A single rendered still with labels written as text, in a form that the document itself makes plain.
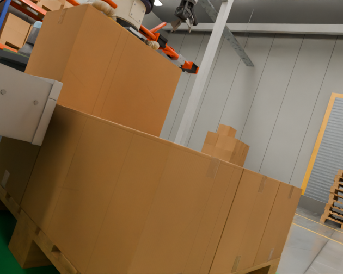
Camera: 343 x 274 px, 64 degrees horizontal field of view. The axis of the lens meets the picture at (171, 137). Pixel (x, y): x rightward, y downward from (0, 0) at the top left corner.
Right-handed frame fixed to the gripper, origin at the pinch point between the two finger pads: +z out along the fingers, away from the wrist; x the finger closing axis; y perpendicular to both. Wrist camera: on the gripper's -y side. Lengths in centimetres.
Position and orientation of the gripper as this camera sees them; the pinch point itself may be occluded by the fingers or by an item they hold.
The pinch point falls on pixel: (180, 33)
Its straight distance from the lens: 181.6
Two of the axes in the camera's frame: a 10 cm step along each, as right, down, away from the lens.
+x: 7.2, 2.3, -6.5
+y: -6.1, -2.3, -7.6
